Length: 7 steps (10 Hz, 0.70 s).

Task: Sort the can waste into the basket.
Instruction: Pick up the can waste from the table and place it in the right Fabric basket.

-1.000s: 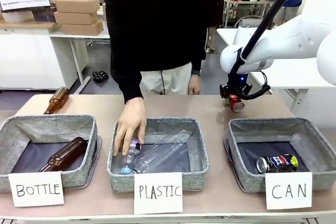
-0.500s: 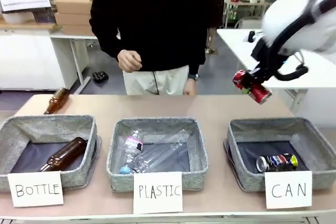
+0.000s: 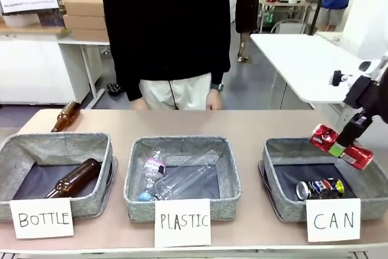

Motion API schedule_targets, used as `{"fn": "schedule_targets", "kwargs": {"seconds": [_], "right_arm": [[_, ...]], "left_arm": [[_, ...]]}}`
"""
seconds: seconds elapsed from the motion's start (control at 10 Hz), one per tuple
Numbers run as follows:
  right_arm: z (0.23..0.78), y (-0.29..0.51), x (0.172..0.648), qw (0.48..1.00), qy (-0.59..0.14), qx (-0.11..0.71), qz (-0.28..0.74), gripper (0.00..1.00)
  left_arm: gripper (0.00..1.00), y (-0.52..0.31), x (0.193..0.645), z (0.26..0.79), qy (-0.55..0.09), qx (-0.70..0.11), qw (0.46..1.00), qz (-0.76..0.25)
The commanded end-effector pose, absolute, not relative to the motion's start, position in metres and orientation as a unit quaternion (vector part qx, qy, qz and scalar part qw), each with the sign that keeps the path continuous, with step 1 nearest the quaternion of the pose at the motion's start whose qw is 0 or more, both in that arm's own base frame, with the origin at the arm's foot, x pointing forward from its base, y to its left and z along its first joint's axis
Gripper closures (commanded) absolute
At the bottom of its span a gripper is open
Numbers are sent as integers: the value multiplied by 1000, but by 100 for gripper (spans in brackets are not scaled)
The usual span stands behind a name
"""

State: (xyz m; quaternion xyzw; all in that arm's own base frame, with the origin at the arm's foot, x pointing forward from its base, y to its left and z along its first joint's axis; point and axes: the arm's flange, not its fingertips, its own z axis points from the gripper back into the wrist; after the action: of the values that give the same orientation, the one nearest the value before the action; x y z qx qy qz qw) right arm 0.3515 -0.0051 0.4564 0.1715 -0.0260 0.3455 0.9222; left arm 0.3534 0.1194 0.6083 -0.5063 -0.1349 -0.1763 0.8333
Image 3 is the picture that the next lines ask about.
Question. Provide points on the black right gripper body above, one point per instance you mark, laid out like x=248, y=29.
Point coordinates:
x=379, y=98

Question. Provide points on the crushed red can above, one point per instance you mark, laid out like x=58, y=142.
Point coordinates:
x=322, y=137

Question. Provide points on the large clear plastic bottle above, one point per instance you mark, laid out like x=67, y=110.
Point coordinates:
x=188, y=171

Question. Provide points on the brown glass bottle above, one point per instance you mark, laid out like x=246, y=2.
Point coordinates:
x=66, y=116
x=75, y=177

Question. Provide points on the person's right forearm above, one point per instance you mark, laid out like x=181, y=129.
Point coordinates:
x=131, y=86

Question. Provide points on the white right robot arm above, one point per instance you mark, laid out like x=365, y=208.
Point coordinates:
x=369, y=13

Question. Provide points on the person's left forearm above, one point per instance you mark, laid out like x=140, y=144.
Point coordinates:
x=220, y=71

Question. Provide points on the crushed blue soda can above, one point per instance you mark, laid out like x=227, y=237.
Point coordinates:
x=324, y=187

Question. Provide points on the white paper sign CAN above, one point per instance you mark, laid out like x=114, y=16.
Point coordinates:
x=333, y=222

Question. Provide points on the grey fabric basket labelled can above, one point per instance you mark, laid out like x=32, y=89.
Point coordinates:
x=272, y=180

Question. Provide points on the grey fabric basket labelled plastic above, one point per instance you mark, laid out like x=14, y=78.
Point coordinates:
x=227, y=204

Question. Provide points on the grey fabric basket labelled bottle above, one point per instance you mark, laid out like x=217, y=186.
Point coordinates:
x=91, y=204

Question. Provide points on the person's left hand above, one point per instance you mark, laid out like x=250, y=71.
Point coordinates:
x=214, y=100

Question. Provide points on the person's right hand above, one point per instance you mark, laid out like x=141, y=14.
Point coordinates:
x=140, y=105

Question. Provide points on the black knob with white stub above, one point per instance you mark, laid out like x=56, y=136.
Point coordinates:
x=336, y=78

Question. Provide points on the white side table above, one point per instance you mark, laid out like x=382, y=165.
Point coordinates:
x=303, y=62

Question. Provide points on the black stand pole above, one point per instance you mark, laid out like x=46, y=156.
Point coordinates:
x=318, y=4

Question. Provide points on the grey chair back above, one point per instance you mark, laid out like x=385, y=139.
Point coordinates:
x=288, y=25

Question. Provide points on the cluttered background workbench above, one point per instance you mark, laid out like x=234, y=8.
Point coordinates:
x=288, y=4

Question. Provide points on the dark wrist watch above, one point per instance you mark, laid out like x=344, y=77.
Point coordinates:
x=219, y=87

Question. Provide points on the bystander in black skirt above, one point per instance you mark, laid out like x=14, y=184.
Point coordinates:
x=247, y=7

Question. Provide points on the person's white trousers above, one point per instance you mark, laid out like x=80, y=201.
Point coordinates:
x=182, y=92

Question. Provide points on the white paper sign PLASTIC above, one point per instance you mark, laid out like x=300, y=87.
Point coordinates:
x=182, y=225

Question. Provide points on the crushed bottle with pink label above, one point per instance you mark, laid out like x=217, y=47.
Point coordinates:
x=151, y=168

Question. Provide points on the person's black sweater torso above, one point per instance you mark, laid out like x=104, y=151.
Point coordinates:
x=166, y=28

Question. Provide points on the white desk with legs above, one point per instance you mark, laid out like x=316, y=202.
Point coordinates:
x=88, y=46

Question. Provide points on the flat cardboard box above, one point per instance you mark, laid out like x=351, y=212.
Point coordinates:
x=91, y=35
x=85, y=22

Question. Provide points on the large cardboard box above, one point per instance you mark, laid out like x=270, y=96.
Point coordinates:
x=85, y=1

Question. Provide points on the white paper sign BOTTLE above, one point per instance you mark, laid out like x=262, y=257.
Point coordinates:
x=42, y=219

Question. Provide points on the white cabinet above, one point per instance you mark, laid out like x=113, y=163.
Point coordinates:
x=36, y=71

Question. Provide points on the wooden board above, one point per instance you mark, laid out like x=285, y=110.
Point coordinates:
x=33, y=30

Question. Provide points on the white tub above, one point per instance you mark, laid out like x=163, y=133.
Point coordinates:
x=21, y=20

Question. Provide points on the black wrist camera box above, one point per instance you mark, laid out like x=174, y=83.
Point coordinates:
x=359, y=92

